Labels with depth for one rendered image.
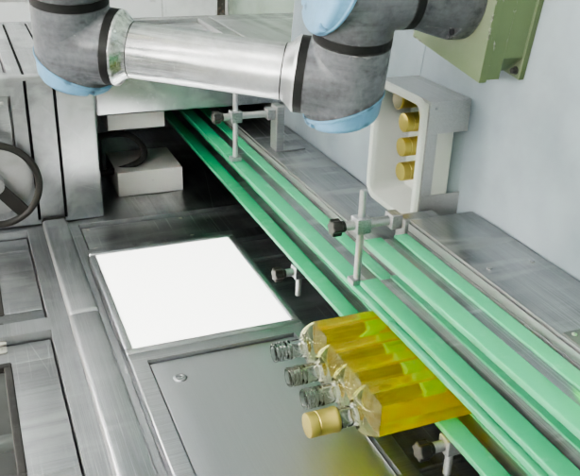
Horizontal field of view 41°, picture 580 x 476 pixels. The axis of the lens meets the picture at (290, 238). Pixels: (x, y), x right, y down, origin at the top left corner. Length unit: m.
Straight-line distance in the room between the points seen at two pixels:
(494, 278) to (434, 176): 0.28
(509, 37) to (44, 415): 0.95
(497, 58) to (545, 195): 0.21
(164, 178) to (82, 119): 0.33
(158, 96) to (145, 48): 0.78
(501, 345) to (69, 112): 1.26
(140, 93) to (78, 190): 0.29
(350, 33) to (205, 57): 0.22
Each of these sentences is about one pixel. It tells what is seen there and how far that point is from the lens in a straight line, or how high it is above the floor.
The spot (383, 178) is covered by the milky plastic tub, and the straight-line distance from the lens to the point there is 1.48.
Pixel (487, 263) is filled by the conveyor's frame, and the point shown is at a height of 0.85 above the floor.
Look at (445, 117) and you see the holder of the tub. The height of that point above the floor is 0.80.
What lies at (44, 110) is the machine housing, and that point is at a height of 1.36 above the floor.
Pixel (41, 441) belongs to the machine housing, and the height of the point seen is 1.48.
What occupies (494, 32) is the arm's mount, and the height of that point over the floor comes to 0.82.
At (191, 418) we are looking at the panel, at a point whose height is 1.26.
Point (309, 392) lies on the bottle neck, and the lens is 1.10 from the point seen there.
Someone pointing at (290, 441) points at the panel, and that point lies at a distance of 1.23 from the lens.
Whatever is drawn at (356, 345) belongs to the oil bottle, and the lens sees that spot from 1.18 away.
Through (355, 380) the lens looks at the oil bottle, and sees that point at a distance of 1.10.
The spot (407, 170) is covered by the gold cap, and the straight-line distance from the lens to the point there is 1.41.
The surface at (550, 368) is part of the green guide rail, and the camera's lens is 0.99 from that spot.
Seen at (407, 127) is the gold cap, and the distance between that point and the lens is 1.39.
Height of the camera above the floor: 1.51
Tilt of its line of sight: 21 degrees down
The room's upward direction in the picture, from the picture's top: 98 degrees counter-clockwise
